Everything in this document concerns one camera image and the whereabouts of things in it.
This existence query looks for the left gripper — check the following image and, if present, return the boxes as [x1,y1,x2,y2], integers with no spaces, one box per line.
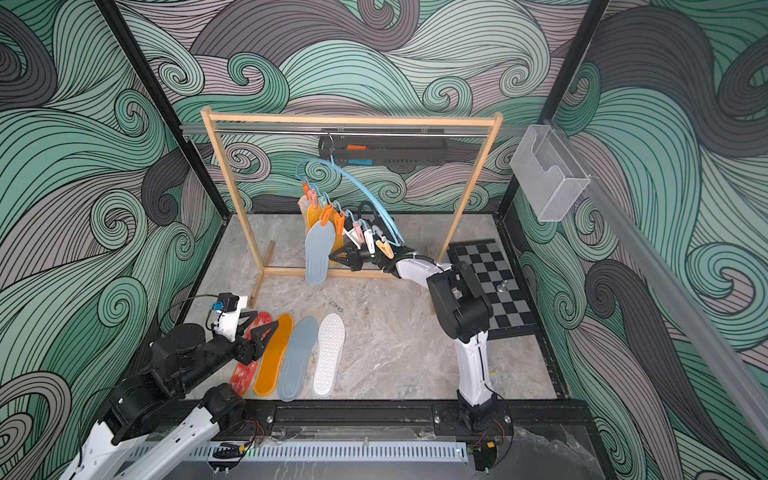
[176,308,277,394]

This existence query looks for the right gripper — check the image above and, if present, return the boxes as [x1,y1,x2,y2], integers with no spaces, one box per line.
[335,238,390,270]

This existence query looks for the grey blue insole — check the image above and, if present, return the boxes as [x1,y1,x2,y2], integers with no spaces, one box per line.
[305,221,336,285]
[277,317,319,402]

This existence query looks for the red patterned insole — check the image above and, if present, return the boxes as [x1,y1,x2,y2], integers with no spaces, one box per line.
[230,312,273,396]

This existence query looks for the orange insole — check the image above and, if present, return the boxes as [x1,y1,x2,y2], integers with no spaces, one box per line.
[253,313,294,397]
[305,194,343,251]

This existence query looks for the white insole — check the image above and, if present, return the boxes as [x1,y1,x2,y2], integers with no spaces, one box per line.
[313,313,346,397]

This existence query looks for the blue clip hanger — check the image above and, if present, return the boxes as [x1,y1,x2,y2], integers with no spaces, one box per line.
[295,157,406,247]

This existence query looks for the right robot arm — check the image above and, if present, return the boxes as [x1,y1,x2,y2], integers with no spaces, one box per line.
[329,243,500,433]

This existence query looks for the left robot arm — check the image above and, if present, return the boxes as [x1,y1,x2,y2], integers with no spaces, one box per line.
[62,312,280,479]

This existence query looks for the pink clothes peg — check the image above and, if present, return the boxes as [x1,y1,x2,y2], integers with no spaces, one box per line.
[353,221,365,242]

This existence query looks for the white clothes peg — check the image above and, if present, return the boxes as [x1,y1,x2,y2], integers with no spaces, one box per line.
[364,230,376,255]

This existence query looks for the black white chessboard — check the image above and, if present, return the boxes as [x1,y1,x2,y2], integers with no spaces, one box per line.
[447,239,537,340]

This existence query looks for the wooden clothes rack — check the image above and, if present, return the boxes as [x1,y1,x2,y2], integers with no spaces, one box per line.
[200,106,504,308]

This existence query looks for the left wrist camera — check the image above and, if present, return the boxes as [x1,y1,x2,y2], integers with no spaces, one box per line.
[206,292,248,343]

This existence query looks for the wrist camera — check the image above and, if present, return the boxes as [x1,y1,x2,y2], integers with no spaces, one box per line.
[206,292,248,343]
[362,221,391,252]

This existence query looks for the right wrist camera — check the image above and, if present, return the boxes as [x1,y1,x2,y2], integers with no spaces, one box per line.
[362,221,391,252]

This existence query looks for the black wall tool holder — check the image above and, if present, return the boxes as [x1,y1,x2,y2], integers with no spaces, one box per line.
[318,135,447,168]

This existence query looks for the white slotted cable duct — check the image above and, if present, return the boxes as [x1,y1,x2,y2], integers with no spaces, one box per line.
[131,440,469,464]

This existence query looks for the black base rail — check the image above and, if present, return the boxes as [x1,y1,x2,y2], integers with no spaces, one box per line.
[245,399,592,436]

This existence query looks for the clear acrylic wall box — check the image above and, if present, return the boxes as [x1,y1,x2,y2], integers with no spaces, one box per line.
[510,124,590,223]

